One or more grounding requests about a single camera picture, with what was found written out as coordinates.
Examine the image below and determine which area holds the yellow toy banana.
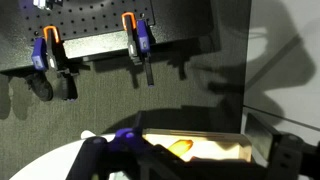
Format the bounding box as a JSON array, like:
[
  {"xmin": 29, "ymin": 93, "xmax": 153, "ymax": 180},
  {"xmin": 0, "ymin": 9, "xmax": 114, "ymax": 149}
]
[{"xmin": 166, "ymin": 139, "xmax": 195, "ymax": 158}]

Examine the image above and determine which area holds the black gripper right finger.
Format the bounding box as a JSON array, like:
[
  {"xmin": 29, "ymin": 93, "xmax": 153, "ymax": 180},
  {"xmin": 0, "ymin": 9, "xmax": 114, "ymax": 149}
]
[{"xmin": 244, "ymin": 112, "xmax": 320, "ymax": 180}]

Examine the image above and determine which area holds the silver platform edge bar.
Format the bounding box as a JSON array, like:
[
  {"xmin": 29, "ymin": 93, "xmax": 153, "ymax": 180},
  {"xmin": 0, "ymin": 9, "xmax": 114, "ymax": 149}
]
[{"xmin": 62, "ymin": 29, "xmax": 132, "ymax": 60}]

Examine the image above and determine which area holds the wooden box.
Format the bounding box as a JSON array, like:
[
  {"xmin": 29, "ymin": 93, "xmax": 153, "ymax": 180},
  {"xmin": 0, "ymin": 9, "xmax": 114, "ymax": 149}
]
[{"xmin": 141, "ymin": 128, "xmax": 255, "ymax": 164}]

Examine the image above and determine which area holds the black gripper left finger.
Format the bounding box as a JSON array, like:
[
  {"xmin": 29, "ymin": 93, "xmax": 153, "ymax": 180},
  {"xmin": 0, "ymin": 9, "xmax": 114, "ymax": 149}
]
[{"xmin": 65, "ymin": 110, "xmax": 188, "ymax": 180}]

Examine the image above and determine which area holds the clamp with orange handle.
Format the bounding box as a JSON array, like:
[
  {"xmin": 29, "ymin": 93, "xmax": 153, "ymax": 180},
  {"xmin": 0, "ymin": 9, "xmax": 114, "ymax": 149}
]
[
  {"xmin": 30, "ymin": 25, "xmax": 80, "ymax": 102},
  {"xmin": 120, "ymin": 11, "xmax": 156, "ymax": 88}
]

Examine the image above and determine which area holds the black perforated breadboard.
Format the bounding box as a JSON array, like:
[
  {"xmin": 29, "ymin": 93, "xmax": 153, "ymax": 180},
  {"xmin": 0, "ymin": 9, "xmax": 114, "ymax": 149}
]
[{"xmin": 0, "ymin": 0, "xmax": 156, "ymax": 73}]

